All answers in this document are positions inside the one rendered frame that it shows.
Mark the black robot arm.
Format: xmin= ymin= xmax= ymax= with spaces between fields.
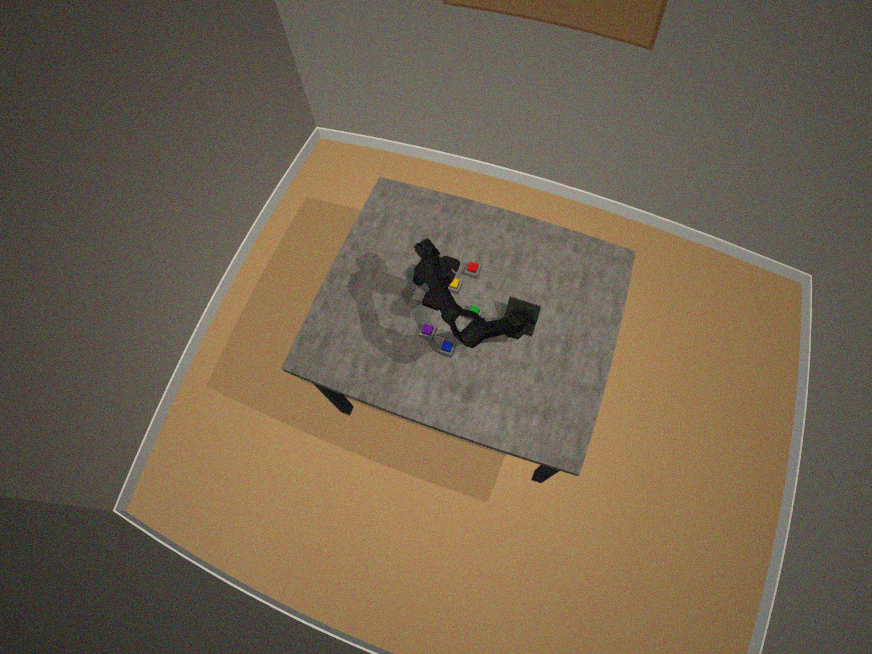
xmin=413 ymin=238 xmax=535 ymax=348

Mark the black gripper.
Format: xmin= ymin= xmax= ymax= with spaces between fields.
xmin=422 ymin=256 xmax=460 ymax=311

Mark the purple button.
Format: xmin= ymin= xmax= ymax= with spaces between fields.
xmin=419 ymin=322 xmax=437 ymax=341

